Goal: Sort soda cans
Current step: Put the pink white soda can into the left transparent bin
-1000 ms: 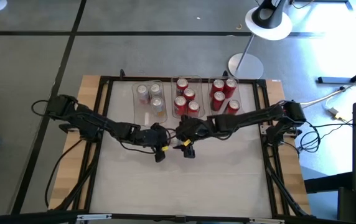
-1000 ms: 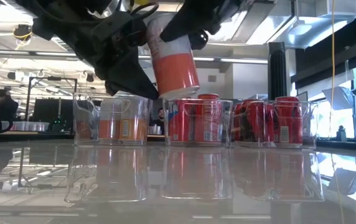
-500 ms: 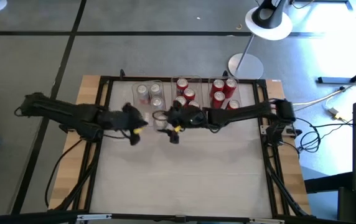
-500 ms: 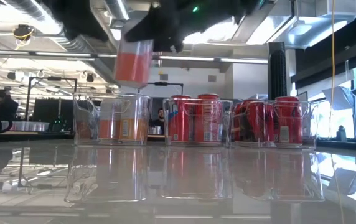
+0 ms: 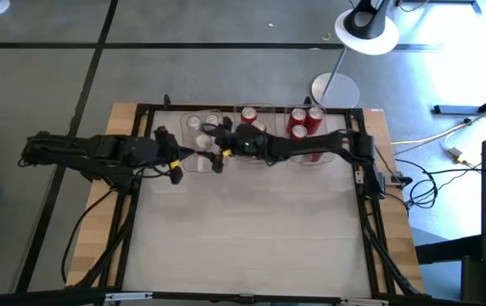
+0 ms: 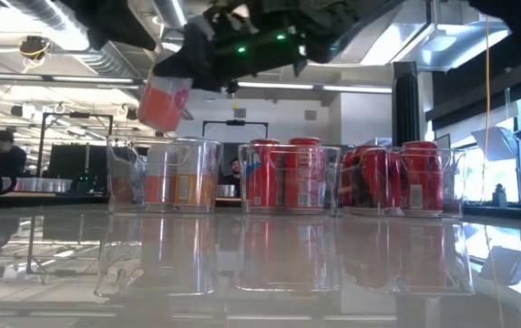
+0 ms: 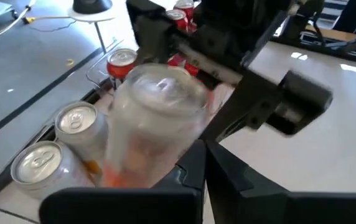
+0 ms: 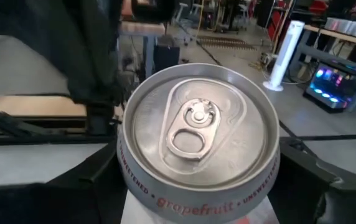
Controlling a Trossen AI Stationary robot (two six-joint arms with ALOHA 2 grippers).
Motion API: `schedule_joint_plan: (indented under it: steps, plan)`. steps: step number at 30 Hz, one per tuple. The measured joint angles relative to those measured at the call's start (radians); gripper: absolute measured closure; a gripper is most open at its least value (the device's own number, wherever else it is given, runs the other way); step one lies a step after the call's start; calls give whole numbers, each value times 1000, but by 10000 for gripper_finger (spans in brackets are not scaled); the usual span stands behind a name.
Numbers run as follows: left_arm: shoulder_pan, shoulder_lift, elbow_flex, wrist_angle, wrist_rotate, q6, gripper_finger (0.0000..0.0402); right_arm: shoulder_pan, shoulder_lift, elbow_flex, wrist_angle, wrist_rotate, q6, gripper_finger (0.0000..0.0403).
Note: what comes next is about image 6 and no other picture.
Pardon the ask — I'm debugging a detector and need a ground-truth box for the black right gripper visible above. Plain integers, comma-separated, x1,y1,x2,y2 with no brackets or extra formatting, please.
152,0,316,96

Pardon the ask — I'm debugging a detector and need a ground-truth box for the small silver spiral duct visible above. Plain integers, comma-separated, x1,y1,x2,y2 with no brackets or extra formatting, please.
153,0,189,28

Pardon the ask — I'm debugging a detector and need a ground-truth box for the black monitor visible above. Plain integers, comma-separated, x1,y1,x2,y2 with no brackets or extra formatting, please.
48,144,109,192

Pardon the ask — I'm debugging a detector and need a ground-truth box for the black ribbed pillar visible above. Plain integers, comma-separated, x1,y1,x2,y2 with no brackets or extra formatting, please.
391,61,421,148

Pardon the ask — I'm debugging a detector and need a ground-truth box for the clear plastic bin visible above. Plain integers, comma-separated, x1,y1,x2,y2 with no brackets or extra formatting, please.
107,135,224,214
236,143,342,216
336,146,466,219

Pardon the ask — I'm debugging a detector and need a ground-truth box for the person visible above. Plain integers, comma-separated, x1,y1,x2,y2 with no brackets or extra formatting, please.
228,157,242,186
0,129,28,190

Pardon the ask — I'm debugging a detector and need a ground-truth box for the black ceiling camera yellow cable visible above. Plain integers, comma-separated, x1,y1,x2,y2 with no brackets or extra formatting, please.
17,35,52,74

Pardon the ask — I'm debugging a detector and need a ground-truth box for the long ceiling light strip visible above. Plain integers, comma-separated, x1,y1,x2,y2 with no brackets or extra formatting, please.
237,80,393,95

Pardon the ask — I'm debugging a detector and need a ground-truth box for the white and orange soda can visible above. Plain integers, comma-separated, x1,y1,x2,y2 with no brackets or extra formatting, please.
176,144,219,209
137,75,193,133
144,144,180,206

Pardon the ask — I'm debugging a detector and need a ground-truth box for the red can with blue logo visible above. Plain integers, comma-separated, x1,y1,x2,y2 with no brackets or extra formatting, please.
245,138,283,211
283,135,324,211

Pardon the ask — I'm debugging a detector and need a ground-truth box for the black framed white board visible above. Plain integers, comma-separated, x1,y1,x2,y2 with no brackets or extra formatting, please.
201,119,270,140

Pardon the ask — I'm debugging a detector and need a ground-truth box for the small grey bottle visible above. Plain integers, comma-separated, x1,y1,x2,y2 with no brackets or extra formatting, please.
491,183,507,209

